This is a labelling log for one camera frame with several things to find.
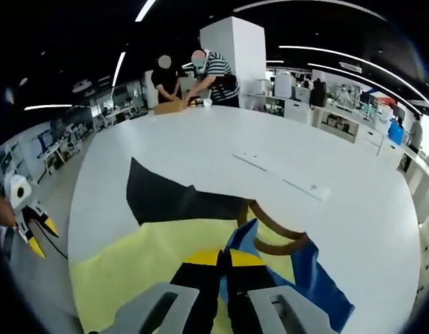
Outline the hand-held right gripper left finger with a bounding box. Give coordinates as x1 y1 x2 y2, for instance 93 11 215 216
91 248 224 334

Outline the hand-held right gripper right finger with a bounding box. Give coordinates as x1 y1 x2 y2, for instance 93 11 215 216
223 248 337 334

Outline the yellow black blue garment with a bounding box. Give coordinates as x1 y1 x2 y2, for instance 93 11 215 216
68 156 355 334

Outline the person's left hand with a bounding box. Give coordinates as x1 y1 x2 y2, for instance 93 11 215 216
0 192 17 229

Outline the white table cover strip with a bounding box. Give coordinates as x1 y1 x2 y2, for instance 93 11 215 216
231 151 332 202

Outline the brown cardboard box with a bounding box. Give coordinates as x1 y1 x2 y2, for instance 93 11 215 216
153 99 188 116

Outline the white low cabinet row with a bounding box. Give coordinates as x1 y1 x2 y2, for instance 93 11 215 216
244 92 386 149

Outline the white tall appliance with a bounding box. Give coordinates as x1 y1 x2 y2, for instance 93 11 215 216
272 72 296 100

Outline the white desk row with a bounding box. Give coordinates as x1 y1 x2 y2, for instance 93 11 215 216
397 138 429 251

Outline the black backpack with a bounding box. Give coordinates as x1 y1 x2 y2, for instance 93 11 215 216
309 78 328 109

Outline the blue water barrel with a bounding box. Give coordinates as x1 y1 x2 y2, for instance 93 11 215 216
388 120 404 144

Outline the white square pillar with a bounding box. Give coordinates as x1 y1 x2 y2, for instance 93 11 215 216
199 16 267 105

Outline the ceiling air vent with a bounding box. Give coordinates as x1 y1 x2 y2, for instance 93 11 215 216
338 61 363 73

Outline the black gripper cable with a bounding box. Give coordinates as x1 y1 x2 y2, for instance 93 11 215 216
38 229 69 260

